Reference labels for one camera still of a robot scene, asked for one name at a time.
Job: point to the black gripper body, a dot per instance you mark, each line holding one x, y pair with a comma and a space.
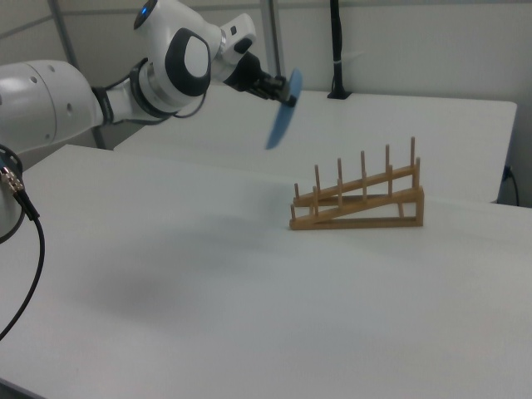
254, 79

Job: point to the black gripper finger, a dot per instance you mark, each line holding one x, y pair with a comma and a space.
290, 99
282, 83

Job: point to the blue round plate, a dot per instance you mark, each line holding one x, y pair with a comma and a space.
283, 116

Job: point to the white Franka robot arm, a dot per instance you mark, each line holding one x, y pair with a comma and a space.
124, 75

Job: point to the wooden plate rack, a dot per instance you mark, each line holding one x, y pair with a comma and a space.
357, 203

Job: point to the grey metal partition post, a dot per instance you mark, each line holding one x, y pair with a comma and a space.
272, 45

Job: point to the black camera pole with base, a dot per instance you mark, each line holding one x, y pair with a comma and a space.
337, 54

